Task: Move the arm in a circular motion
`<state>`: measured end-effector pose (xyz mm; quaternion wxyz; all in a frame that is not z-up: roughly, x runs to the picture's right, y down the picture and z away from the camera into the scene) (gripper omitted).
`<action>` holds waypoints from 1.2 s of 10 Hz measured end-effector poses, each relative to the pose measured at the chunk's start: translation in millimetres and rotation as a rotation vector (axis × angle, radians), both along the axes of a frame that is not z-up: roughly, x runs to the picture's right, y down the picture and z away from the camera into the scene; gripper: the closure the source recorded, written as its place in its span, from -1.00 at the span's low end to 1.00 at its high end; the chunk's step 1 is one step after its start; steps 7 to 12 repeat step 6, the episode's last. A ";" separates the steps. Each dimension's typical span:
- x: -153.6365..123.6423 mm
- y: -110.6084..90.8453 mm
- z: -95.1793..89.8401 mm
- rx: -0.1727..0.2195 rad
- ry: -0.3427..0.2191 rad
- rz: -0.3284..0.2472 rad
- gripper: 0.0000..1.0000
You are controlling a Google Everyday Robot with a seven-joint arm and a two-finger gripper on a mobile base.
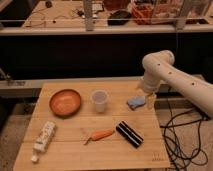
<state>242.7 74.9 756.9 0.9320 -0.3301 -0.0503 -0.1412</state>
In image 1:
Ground orange crate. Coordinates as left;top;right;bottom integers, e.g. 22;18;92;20
131;4;153;25

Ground grey metal post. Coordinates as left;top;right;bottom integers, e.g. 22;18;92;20
83;0;93;31

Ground white toothpaste tube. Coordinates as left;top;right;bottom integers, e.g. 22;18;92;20
31;121;56;163

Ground orange toy carrot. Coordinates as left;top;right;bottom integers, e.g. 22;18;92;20
85;130;114;145

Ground black object on bench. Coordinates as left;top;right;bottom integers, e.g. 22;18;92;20
107;10;131;26

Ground orange wooden bowl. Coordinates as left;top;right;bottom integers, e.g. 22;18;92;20
49;89;81;117

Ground translucent plastic cup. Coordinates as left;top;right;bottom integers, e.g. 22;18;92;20
91;90;108;113

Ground black striped block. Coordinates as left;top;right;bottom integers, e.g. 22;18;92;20
116;121;144;148

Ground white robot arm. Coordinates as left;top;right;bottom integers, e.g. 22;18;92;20
139;50;213;119

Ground blue sponge cloth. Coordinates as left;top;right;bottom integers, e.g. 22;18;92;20
127;96;145;110

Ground black floor cables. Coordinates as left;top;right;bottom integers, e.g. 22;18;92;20
159;86;209;171

